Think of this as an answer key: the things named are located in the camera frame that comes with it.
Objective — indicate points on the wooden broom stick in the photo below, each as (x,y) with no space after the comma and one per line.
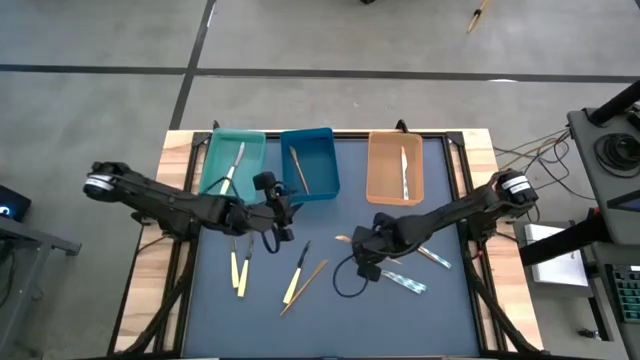
(475,20)

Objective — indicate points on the black computer keyboard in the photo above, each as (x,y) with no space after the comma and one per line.
(629,292)

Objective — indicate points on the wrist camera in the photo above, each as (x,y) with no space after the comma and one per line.
(369,272)
(265,181)

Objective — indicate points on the black cart pole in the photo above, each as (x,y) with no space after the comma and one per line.
(615,104)

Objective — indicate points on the dark device with blue light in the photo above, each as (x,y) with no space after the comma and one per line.
(15,202)

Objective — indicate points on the black metal rig frame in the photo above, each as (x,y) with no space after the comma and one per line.
(452,165)

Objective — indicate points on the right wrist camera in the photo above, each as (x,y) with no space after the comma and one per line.
(369,272)

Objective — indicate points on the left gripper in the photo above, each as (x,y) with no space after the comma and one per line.
(265,217)

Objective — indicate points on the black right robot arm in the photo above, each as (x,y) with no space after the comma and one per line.
(450,212)

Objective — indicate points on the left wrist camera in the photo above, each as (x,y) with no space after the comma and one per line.
(265,181)

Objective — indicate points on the light green plastic bin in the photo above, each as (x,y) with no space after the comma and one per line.
(252,150)

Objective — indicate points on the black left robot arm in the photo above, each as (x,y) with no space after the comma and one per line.
(165,202)

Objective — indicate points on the grey metal stand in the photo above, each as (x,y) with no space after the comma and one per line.
(35,237)

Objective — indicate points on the white box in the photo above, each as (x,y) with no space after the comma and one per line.
(555,270)

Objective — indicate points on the blue plastic bin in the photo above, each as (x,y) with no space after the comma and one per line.
(320,160)

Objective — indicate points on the orange plastic bin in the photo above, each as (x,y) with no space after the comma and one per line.
(382,170)

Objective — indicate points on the grey equipment cart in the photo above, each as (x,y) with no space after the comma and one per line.
(590,165)

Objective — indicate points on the black support bar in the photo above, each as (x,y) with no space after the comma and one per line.
(560,241)

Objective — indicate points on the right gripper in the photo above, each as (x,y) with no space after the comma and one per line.
(380,240)

